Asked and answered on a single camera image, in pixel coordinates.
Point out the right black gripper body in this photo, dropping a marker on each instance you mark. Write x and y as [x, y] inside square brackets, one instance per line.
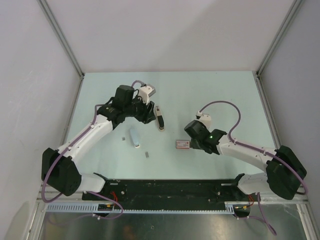
[195, 144]

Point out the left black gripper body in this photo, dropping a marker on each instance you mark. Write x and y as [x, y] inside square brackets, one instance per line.
[137, 109]

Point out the beige black stapler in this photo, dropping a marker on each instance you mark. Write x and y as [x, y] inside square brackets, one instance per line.
[159, 118]

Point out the red white staple box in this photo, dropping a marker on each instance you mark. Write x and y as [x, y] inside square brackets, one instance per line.
[183, 144]

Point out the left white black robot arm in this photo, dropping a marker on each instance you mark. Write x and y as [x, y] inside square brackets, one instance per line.
[59, 168]

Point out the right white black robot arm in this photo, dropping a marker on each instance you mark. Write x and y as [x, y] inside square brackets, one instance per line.
[281, 174]

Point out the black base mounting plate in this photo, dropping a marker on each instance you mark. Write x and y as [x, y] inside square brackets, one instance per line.
[220, 190]

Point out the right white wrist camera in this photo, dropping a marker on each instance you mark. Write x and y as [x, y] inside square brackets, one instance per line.
[204, 119]

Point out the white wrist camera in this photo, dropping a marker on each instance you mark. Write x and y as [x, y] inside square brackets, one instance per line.
[204, 119]
[145, 92]

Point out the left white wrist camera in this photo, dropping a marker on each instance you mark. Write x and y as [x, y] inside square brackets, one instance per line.
[145, 92]

